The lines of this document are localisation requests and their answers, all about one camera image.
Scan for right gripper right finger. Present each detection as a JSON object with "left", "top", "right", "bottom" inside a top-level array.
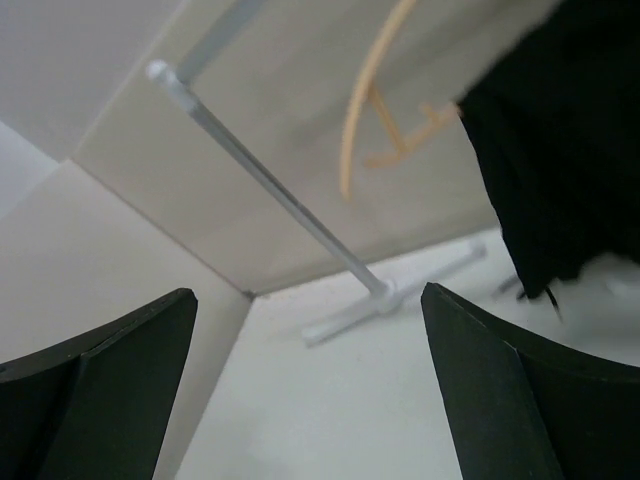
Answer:
[{"left": 421, "top": 283, "right": 639, "bottom": 479}]

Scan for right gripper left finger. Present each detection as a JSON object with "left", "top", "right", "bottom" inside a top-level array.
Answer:
[{"left": 1, "top": 288, "right": 198, "bottom": 479}]

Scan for black trousers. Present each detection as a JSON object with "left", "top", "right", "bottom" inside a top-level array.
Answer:
[{"left": 458, "top": 1, "right": 639, "bottom": 300}]

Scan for beige wooden hanger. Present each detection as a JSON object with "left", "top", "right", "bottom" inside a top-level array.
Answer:
[{"left": 339, "top": 0, "right": 464, "bottom": 201}]

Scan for white clothes rack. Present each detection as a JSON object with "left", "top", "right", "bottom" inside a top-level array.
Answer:
[{"left": 146, "top": 1, "right": 487, "bottom": 347}]

